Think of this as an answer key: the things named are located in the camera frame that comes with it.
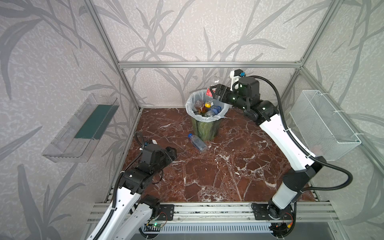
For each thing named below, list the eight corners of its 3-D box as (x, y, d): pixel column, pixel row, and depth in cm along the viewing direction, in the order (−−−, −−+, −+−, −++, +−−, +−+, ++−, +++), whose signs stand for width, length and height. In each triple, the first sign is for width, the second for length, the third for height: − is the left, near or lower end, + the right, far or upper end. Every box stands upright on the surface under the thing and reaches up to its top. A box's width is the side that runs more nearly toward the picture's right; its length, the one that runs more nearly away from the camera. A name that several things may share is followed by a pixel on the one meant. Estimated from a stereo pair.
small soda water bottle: (201, 154, 97) (201, 150, 93) (187, 139, 104) (187, 135, 100) (208, 149, 99) (208, 145, 95) (194, 135, 107) (193, 130, 102)
